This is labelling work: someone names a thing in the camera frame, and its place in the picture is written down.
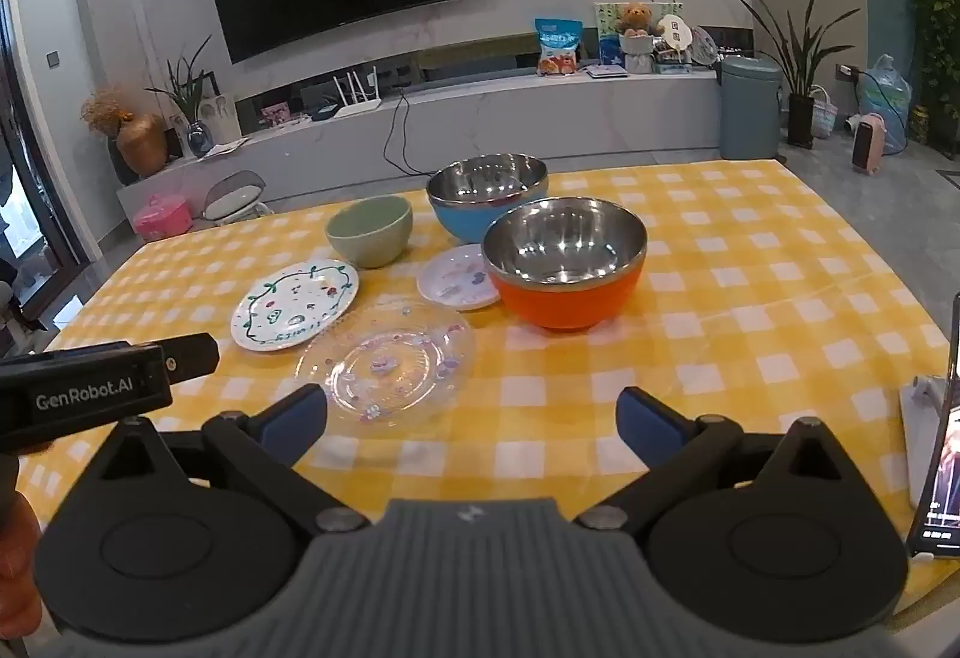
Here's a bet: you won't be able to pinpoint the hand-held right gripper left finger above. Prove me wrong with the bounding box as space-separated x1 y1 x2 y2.
96 384 370 534

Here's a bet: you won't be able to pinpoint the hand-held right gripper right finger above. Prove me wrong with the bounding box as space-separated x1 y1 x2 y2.
576 386 852 533

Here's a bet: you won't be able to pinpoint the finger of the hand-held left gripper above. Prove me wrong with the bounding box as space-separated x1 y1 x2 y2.
161 333 220 383

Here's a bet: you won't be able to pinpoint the white plate with green vine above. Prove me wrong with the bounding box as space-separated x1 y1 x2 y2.
230 259 359 353

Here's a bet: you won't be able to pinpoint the clear glass plate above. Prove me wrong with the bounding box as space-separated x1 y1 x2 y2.
295 299 477 432

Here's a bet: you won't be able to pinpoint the orange steel bowl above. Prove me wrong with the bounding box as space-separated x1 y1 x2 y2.
482 197 648 331

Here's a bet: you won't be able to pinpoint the green ceramic bowl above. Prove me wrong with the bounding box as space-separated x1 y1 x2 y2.
325 194 413 269

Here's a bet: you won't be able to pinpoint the small white pink-printed plate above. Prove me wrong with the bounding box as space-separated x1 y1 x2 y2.
417 244 502 312

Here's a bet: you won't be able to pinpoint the blue steel bowl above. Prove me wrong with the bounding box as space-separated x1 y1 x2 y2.
426 154 550 247

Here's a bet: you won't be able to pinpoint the person's left hand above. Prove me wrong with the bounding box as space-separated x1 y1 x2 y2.
0 499 44 640

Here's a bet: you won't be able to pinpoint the pink box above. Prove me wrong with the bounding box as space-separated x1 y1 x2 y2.
133 194 192 238

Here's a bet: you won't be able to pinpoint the yellow checked tablecloth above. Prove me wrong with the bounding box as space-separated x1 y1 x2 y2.
15 159 960 629

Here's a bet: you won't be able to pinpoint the gold vase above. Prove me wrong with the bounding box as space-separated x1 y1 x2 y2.
116 114 167 178

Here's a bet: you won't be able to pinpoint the plant in blue vase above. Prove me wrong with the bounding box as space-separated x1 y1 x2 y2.
146 35 218 158

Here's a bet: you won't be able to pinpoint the white container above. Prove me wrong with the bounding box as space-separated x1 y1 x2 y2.
206 92 242 143

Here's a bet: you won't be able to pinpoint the dried orange flowers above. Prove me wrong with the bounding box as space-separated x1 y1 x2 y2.
81 88 136 138

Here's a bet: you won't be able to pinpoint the white phone stand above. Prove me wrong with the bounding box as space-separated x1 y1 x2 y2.
898 377 947 509

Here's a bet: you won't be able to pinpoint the black smartphone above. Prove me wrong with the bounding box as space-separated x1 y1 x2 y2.
906 290 960 561

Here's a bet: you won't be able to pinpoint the white router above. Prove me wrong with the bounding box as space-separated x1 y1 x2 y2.
330 69 383 119

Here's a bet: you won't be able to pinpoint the grey-blue trash bin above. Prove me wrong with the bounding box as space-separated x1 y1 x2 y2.
718 56 785 160

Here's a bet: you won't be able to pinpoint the long-leaf potted plant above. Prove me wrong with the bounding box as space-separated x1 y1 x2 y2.
735 0 860 149

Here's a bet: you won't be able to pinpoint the woven basket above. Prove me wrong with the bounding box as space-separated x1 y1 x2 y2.
808 86 838 139

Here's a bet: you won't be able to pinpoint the pink space heater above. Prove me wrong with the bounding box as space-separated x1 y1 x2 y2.
851 113 890 177

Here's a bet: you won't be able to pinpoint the blue snack bag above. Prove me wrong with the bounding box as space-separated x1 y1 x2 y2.
534 18 584 78

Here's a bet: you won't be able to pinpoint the white hand fan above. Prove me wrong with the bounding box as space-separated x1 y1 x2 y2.
656 13 692 63

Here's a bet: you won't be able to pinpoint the green picture box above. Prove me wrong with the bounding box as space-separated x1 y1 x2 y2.
594 0 685 67

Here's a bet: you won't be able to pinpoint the brown teddy bear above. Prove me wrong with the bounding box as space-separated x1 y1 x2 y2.
616 2 653 38

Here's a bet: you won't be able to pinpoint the leafy green climbing plant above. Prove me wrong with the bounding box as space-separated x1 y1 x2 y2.
889 0 960 145

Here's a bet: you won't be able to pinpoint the black power cable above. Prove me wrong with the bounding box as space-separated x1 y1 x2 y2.
384 89 436 175

